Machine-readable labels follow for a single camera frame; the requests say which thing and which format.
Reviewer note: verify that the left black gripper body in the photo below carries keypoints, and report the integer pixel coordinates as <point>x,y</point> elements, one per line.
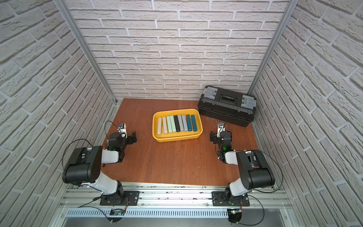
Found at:
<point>129,138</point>

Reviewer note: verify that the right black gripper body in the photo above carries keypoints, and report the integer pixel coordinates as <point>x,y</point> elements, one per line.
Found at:
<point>217,140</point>

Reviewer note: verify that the teal pruner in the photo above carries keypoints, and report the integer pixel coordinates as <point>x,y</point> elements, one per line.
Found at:
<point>189,122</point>
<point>194,125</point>

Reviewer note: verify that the grey pruner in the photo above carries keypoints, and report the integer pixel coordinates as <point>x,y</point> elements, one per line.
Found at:
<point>180,122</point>
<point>184,121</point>

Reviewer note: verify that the light green pruner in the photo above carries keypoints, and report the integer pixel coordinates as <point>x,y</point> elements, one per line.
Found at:
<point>169,125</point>
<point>173,123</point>

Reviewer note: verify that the yellow plastic tray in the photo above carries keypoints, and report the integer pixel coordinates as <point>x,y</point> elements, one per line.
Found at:
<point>177,136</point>

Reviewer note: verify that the black folding pruner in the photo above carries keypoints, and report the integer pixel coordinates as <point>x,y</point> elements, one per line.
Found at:
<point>177,125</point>

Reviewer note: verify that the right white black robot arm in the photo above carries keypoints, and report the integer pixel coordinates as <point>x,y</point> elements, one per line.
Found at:
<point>254,170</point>

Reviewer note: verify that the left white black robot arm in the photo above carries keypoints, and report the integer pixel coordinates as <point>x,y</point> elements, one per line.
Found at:
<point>84,169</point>

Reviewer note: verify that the black plastic toolbox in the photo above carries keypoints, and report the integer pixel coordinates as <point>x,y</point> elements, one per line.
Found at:
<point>227,105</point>

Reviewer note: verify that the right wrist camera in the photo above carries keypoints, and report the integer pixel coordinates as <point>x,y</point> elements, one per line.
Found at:
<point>221,128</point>

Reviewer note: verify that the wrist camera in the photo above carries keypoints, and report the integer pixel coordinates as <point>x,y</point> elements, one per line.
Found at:
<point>221,128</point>
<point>122,130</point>

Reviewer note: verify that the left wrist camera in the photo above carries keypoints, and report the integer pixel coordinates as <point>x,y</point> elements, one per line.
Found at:
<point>122,130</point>

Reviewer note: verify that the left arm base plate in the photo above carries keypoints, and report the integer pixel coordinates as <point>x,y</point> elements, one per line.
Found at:
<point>128,198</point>

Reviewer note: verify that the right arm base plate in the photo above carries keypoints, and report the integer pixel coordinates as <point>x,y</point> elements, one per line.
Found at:
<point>220,199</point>

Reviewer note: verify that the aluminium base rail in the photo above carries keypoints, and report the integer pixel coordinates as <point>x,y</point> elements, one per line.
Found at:
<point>147,200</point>

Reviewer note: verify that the left aluminium corner post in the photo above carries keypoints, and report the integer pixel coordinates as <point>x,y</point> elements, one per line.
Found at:
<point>66,13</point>

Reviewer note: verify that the aluminium corner post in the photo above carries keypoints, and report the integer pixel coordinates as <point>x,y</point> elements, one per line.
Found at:
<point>66,13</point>
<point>273,43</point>

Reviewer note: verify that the right aluminium corner post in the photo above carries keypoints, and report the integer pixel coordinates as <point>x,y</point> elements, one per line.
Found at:
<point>273,43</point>

